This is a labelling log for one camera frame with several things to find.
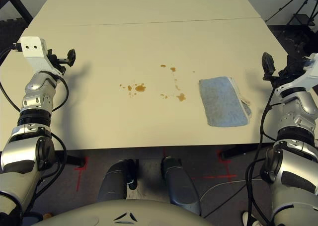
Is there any black step stool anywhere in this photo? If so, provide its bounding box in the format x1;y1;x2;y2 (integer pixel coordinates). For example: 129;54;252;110
289;12;316;27

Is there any black table foot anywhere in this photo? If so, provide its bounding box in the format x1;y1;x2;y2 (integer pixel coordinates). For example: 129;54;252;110
56;154;86;167
221;143;276;161

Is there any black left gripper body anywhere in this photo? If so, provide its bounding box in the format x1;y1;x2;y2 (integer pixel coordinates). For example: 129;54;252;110
47;49;70;74

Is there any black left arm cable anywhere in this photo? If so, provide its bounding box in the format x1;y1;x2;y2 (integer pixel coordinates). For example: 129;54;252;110
0;43;69;197

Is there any grey robot left leg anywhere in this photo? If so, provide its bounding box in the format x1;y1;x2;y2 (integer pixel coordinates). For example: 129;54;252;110
97;158;138;202

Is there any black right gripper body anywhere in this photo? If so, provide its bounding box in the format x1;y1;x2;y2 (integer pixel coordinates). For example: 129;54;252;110
263;55;305;89

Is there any grey robot right leg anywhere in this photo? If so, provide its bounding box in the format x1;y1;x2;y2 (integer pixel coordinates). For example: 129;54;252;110
160;156;202;216

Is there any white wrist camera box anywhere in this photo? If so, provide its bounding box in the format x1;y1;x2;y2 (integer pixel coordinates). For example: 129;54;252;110
275;52;318;94
19;36;63;77

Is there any black tripod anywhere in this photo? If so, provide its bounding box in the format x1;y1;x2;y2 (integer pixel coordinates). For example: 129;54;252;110
265;0;318;23

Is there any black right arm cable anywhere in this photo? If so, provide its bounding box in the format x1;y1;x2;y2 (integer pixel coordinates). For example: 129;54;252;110
244;85;281;226

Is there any black floor cable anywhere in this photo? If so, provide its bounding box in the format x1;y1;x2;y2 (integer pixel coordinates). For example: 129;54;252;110
206;183;249;217

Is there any black framed side table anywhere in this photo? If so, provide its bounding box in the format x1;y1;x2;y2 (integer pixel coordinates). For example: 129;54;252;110
0;0;34;23

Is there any white floor cable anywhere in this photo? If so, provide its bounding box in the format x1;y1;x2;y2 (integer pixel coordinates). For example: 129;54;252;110
198;180;246;212

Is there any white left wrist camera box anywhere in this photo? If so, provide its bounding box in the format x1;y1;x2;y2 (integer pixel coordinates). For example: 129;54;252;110
19;36;63;77

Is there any grey robot torso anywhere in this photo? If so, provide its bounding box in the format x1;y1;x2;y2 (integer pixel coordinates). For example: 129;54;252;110
31;198;212;226

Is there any black foam puzzle mat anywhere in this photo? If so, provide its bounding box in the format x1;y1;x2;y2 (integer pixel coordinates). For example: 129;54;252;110
0;19;28;53

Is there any blue fluffy rag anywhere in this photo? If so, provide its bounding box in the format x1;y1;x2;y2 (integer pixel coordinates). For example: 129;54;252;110
198;76;254;128

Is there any red floor tape cross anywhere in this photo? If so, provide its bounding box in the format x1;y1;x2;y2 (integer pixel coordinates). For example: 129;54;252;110
74;157;89;192
191;150;238;183

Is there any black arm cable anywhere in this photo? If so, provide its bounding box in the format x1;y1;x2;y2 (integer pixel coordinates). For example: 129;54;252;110
244;85;281;226
0;43;69;197

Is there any grey robot leg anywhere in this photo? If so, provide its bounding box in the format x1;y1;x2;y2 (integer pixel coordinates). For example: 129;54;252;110
97;158;138;202
160;156;202;216

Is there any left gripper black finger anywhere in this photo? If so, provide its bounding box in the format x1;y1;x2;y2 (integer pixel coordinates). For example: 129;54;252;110
66;49;77;67

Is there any white shoe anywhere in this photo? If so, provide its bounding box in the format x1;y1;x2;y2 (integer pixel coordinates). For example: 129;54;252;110
242;210;260;226

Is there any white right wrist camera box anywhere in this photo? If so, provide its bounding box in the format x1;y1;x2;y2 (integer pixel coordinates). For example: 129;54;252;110
275;52;318;94

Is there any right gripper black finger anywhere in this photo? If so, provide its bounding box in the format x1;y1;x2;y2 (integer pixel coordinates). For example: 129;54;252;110
262;51;276;79

